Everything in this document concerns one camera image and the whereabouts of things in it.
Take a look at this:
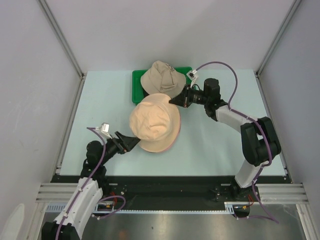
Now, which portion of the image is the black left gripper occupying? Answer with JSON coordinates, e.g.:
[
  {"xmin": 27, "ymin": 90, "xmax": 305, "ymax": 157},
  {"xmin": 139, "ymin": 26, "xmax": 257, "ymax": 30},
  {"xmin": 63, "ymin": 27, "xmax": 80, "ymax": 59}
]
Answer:
[{"xmin": 99, "ymin": 130, "xmax": 140, "ymax": 165}]

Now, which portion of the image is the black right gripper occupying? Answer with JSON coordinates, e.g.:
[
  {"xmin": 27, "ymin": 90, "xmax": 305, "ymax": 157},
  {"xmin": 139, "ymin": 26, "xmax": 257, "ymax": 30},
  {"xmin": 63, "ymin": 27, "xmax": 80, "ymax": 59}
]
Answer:
[{"xmin": 169, "ymin": 83, "xmax": 209, "ymax": 108}]

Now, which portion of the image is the beige smile bucket hat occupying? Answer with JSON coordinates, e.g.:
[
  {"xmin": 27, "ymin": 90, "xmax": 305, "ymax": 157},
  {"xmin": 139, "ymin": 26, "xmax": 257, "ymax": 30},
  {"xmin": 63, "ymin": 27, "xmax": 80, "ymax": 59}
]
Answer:
[{"xmin": 140, "ymin": 60, "xmax": 186, "ymax": 98}]

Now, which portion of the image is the peach embroidered bucket hat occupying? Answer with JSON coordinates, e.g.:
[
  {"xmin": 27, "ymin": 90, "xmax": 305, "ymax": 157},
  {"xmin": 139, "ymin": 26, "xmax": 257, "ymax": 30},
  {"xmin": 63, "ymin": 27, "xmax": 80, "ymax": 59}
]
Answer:
[{"xmin": 129, "ymin": 93, "xmax": 181, "ymax": 153}]

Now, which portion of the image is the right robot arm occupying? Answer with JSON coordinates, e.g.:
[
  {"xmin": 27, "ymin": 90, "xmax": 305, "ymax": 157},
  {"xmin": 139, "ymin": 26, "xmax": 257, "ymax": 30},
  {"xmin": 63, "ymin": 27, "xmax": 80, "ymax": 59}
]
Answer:
[{"xmin": 169, "ymin": 78, "xmax": 281, "ymax": 201}]

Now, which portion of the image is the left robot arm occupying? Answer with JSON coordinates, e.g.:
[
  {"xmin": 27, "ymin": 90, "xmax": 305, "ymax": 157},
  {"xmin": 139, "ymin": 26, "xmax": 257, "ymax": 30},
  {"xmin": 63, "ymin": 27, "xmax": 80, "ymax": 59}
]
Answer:
[{"xmin": 41, "ymin": 127, "xmax": 140, "ymax": 240}]

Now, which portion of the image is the green plastic tray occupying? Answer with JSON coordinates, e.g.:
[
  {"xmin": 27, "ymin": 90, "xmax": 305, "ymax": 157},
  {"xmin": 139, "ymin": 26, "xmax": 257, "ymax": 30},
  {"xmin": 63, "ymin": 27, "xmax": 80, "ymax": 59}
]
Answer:
[{"xmin": 131, "ymin": 66, "xmax": 193, "ymax": 105}]

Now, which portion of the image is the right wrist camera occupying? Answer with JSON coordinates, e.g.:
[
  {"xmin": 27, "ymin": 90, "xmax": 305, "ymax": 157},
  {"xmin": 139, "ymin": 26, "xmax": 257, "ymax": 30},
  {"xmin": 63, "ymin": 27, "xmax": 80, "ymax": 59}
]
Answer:
[{"xmin": 186, "ymin": 69, "xmax": 199, "ymax": 88}]

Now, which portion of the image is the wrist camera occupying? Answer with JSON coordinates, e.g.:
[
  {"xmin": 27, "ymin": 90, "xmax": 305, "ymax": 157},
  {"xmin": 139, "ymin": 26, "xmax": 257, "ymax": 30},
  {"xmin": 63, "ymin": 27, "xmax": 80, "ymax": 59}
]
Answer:
[
  {"xmin": 95, "ymin": 122, "xmax": 113, "ymax": 139},
  {"xmin": 186, "ymin": 69, "xmax": 199, "ymax": 88}
]

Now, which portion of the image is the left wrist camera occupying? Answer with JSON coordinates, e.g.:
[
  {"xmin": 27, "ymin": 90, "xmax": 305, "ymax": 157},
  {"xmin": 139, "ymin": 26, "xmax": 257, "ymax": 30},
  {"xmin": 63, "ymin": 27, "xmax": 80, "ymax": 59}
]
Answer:
[{"xmin": 95, "ymin": 122, "xmax": 113, "ymax": 139}]

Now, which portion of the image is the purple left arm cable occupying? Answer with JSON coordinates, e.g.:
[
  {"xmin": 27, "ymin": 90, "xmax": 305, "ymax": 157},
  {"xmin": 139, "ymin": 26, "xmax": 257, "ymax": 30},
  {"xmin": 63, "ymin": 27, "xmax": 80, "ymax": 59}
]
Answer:
[{"xmin": 56, "ymin": 126, "xmax": 107, "ymax": 240}]

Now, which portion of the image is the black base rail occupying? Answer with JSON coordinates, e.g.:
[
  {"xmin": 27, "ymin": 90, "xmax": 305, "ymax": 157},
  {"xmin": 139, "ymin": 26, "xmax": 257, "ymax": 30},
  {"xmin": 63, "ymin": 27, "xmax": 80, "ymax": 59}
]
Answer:
[{"xmin": 51, "ymin": 174, "xmax": 251, "ymax": 212}]

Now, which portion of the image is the white cable duct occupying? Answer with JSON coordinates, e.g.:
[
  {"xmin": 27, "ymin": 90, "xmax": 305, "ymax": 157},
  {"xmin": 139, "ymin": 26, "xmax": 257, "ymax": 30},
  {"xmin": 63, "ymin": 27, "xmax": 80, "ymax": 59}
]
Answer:
[{"xmin": 45, "ymin": 202, "xmax": 250, "ymax": 215}]

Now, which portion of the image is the aluminium frame post right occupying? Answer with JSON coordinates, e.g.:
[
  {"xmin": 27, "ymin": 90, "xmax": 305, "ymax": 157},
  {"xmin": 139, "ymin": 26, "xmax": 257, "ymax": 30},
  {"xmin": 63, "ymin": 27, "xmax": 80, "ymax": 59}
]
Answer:
[{"xmin": 255, "ymin": 0, "xmax": 304, "ymax": 78}]

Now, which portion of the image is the aluminium frame post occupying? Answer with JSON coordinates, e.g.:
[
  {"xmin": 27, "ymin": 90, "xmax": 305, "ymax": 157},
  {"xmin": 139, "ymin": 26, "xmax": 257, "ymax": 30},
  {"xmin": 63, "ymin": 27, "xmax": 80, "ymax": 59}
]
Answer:
[
  {"xmin": 255, "ymin": 0, "xmax": 304, "ymax": 78},
  {"xmin": 37, "ymin": 0, "xmax": 86, "ymax": 78}
]

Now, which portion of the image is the aluminium frame post left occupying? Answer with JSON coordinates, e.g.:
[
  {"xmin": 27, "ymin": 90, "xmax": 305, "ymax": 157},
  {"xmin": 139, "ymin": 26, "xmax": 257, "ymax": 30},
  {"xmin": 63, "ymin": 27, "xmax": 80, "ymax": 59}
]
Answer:
[{"xmin": 37, "ymin": 0, "xmax": 86, "ymax": 78}]

